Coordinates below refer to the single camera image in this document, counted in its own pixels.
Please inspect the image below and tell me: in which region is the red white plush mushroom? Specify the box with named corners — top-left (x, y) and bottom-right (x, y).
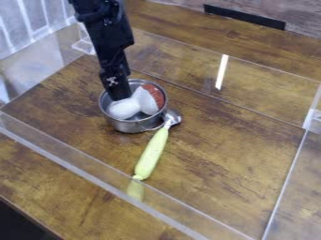
top-left (110, 84), bottom-right (166, 120)

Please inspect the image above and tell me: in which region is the silver metal pot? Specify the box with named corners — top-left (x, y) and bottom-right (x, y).
top-left (100, 79), bottom-right (169, 133)

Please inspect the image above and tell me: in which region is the clear acrylic front barrier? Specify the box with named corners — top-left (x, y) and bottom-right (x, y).
top-left (0, 111), bottom-right (255, 240)

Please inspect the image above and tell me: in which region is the black bar on table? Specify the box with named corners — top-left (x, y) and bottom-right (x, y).
top-left (204, 4), bottom-right (287, 30)

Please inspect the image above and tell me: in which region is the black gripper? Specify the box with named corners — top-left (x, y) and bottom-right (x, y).
top-left (69, 0), bottom-right (134, 101)

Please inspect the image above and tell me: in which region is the clear acrylic triangular stand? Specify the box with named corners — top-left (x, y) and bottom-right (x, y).
top-left (72, 23), bottom-right (97, 55)

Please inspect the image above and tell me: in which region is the spoon with yellow-green handle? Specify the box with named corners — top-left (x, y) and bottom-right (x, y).
top-left (133, 109), bottom-right (183, 181)

